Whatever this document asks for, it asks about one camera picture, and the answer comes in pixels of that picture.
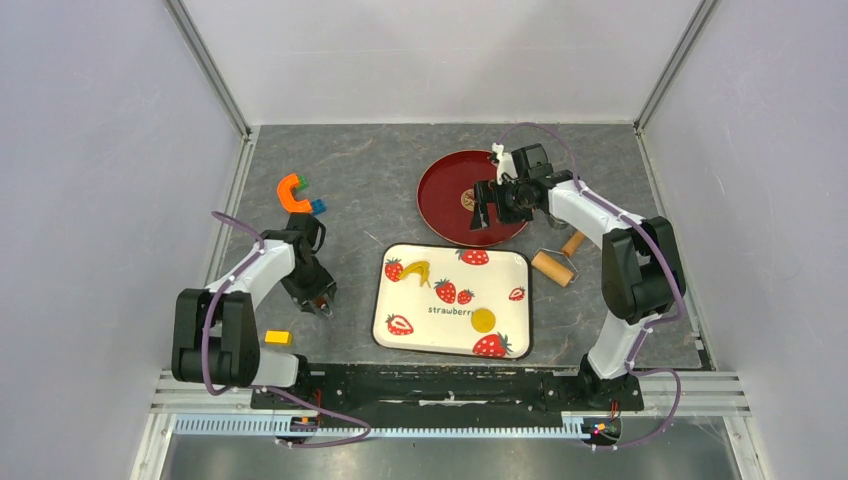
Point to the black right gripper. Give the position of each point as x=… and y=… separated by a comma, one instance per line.
x=488, y=192

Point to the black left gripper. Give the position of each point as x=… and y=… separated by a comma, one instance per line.
x=324, y=284

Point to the red round plate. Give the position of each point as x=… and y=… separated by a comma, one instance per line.
x=445, y=199

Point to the small metal ring cutter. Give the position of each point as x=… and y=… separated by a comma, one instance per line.
x=556, y=223

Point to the yellow dough scrap strip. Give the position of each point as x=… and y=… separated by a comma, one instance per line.
x=421, y=268

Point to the wooden dough roller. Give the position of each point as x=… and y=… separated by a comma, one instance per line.
x=557, y=265

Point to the white strawberry tray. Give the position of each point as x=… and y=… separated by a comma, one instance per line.
x=437, y=320

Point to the yellow dough ball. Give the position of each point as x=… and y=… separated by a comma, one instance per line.
x=483, y=320

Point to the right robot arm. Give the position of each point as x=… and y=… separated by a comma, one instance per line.
x=641, y=276

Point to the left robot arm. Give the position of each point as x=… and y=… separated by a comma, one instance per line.
x=215, y=338

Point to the yellow block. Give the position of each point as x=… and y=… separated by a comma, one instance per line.
x=278, y=337

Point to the orange curved toy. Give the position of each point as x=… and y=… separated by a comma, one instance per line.
x=287, y=190

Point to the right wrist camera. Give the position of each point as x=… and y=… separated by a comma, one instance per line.
x=504, y=163

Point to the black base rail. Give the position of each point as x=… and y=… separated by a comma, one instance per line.
x=462, y=396

